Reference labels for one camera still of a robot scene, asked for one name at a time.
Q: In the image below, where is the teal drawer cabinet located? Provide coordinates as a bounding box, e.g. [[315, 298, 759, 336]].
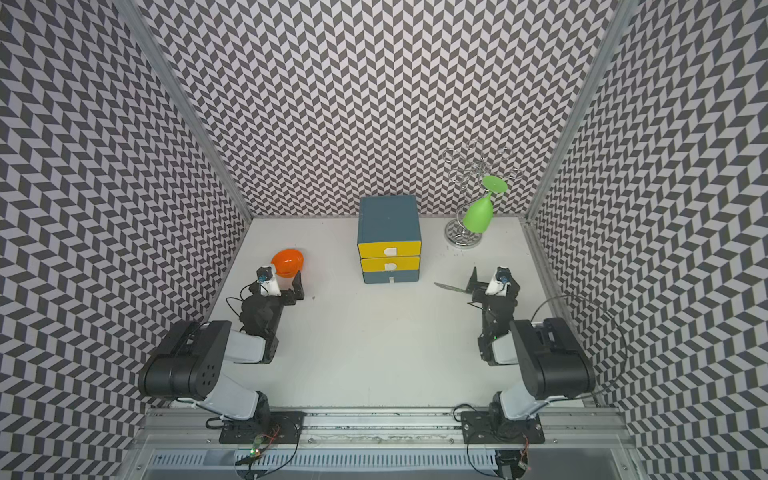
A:
[[357, 195, 422, 248]]

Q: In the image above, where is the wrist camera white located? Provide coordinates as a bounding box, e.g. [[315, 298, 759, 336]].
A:
[[485, 267, 512, 296], [257, 264, 281, 297]]

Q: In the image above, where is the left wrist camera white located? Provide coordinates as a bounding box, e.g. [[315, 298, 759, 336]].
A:
[[257, 264, 281, 297]]

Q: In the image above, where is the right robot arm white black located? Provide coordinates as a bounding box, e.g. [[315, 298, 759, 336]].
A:
[[465, 267, 596, 432]]

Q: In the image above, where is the chrome wire glass rack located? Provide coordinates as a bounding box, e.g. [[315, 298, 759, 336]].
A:
[[441, 146, 519, 250]]

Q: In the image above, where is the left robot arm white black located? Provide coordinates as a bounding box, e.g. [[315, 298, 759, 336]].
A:
[[138, 266, 305, 430]]

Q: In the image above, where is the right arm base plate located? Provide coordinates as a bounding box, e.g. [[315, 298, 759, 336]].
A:
[[457, 410, 545, 445]]

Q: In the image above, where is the green plastic wine glass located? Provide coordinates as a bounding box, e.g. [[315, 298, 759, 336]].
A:
[[462, 175, 508, 234]]

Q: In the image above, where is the aluminium front rail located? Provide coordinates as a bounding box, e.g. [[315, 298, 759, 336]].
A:
[[117, 407, 646, 479]]

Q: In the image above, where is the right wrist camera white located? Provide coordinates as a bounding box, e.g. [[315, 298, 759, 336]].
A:
[[485, 267, 512, 296]]

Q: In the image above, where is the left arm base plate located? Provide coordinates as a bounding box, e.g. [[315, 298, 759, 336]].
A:
[[218, 410, 305, 445]]

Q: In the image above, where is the teal bottom drawer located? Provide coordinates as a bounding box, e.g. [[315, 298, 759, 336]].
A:
[[362, 270, 420, 284]]

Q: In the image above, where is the yellow middle drawer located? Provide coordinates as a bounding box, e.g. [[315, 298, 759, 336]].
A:
[[361, 256, 420, 273]]

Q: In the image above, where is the orange bowl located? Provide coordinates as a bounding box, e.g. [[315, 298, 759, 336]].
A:
[[271, 248, 304, 278]]

